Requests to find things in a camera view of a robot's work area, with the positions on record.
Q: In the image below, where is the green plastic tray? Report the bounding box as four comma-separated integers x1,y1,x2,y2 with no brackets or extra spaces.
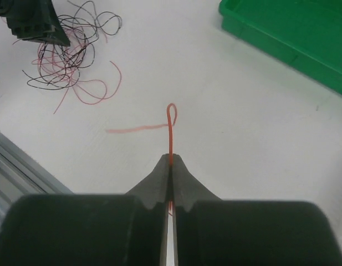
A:
218,1,342,95

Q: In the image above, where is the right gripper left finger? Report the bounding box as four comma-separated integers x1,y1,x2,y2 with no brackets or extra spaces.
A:
0,155,170,265

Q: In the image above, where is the aluminium mounting rail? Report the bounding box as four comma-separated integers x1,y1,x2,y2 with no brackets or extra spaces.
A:
0,132,72,225

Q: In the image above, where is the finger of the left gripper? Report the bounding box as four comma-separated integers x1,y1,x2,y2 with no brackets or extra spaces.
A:
0,0,70,47

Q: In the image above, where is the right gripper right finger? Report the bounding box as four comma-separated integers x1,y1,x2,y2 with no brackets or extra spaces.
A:
170,155,342,265

